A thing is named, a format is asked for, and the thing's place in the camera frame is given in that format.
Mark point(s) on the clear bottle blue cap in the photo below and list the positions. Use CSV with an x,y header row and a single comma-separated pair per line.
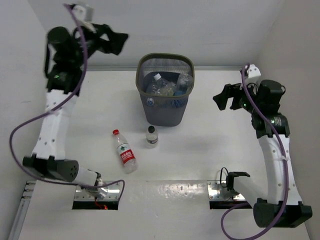
x,y
165,88
152,89

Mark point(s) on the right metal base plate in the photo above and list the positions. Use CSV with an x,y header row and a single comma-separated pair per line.
x,y
217,191

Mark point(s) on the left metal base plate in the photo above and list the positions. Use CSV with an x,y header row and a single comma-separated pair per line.
x,y
109,193

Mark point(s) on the red label water bottle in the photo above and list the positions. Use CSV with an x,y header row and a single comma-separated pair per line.
x,y
125,152

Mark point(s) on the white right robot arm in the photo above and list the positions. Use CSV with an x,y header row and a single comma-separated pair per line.
x,y
273,136

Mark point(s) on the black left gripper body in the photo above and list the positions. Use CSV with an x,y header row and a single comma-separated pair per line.
x,y
94,42

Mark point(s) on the small black cap bottle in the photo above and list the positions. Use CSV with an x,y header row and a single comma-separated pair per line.
x,y
152,136

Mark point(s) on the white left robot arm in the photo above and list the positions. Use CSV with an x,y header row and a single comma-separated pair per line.
x,y
64,81

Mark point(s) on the metal base plate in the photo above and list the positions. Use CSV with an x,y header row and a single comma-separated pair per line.
x,y
217,191
109,193

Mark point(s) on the blue label water bottle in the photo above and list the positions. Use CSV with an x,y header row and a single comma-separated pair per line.
x,y
150,102

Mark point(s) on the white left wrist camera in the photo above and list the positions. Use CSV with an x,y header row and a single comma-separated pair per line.
x,y
83,12

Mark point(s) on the grey mesh waste bin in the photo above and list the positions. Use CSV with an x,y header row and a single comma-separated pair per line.
x,y
168,110

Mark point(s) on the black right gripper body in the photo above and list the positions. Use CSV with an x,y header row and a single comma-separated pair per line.
x,y
241,99

